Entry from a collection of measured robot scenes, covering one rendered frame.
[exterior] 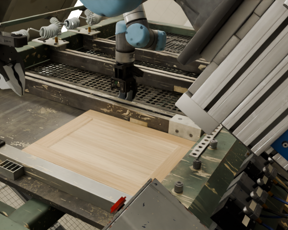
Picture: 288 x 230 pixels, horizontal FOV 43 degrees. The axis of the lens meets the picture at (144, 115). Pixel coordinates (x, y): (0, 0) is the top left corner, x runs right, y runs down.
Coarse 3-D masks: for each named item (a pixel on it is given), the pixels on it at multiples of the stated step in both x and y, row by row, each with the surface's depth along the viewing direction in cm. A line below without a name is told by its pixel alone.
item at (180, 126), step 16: (32, 80) 161; (48, 80) 162; (48, 96) 160; (64, 96) 155; (80, 96) 150; (96, 96) 148; (112, 96) 149; (112, 112) 144; (128, 112) 140; (144, 112) 137; (160, 112) 137; (160, 128) 135; (176, 128) 132; (192, 128) 128
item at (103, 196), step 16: (0, 160) 116; (16, 160) 111; (32, 160) 112; (32, 176) 110; (48, 176) 106; (64, 176) 105; (80, 176) 105; (80, 192) 101; (96, 192) 99; (112, 192) 99
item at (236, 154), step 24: (240, 144) 124; (216, 168) 109; (240, 168) 104; (264, 168) 98; (216, 192) 102; (240, 192) 91; (264, 192) 95; (216, 216) 86; (240, 216) 85; (264, 216) 98
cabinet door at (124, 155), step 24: (72, 120) 140; (96, 120) 141; (120, 120) 141; (48, 144) 124; (72, 144) 125; (96, 144) 126; (120, 144) 126; (144, 144) 127; (168, 144) 128; (192, 144) 128; (72, 168) 112; (96, 168) 113; (120, 168) 114; (144, 168) 114; (168, 168) 114
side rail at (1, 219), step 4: (0, 216) 88; (4, 216) 88; (0, 220) 87; (4, 220) 87; (8, 220) 87; (12, 220) 87; (0, 224) 86; (4, 224) 86; (8, 224) 86; (12, 224) 86; (16, 224) 86; (0, 228) 85; (4, 228) 85; (8, 228) 85; (12, 228) 85; (16, 228) 85; (20, 228) 85; (24, 228) 85
